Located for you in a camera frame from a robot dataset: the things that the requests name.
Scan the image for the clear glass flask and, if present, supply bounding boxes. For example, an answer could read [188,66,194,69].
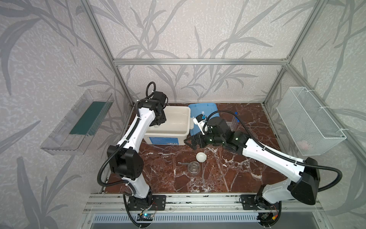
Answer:
[187,161,201,176]

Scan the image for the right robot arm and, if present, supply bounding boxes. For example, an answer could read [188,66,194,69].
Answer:
[184,112,343,208]

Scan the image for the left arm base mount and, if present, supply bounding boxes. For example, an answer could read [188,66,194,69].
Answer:
[127,195,166,211]

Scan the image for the white wire mesh basket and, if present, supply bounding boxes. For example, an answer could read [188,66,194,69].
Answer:
[276,87,347,156]

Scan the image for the clear acrylic wall shelf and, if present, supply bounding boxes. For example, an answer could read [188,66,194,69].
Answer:
[41,89,114,156]

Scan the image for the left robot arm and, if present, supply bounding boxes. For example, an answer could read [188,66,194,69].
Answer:
[97,82,168,205]

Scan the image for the white plastic storage bin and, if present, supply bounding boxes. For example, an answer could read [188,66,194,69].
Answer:
[144,106,193,146]

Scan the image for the pink object in basket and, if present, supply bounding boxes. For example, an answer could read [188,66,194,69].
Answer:
[296,140,312,152]

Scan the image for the green circuit board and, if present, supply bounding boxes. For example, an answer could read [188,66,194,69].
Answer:
[136,213,154,221]

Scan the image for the white ceramic dish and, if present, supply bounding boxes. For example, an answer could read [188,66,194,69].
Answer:
[196,152,207,163]

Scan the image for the right circuit board wires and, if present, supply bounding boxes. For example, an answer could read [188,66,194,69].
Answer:
[257,212,279,225]

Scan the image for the clear test tube rack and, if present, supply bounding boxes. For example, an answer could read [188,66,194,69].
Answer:
[227,116,240,132]

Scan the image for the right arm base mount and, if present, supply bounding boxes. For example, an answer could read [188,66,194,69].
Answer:
[239,194,282,212]

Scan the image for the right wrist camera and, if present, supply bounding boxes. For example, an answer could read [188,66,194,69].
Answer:
[193,114,206,135]

